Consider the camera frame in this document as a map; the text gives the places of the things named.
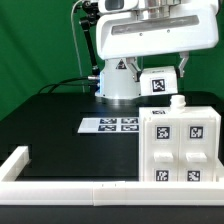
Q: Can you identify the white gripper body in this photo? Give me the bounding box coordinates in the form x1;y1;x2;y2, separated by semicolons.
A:
96;0;220;59

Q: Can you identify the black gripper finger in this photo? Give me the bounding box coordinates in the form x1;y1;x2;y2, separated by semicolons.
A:
178;51;189;78
126;57;141;82

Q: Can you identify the white box with markers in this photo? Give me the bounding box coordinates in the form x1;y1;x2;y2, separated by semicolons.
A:
140;66;178;96

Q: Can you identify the white cabinet top knob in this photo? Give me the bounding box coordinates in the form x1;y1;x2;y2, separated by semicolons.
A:
170;95;186;113

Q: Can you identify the white cabinet body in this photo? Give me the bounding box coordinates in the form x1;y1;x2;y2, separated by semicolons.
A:
139;106;221;182

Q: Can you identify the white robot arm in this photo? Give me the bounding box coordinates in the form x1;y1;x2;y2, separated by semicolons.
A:
96;0;223;100

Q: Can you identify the white base marker plate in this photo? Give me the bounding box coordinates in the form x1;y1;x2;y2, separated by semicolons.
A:
78;117;139;133

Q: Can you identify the white U-shaped table fence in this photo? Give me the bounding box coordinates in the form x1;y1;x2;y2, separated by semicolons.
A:
0;146;224;206

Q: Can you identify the white thin cable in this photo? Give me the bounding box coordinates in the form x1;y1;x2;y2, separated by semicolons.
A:
70;0;86;93

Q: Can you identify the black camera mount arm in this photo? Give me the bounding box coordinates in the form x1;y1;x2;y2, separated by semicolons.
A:
78;0;100;75

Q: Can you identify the black cable bundle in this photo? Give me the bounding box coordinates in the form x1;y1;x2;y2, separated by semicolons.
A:
38;75;100;94

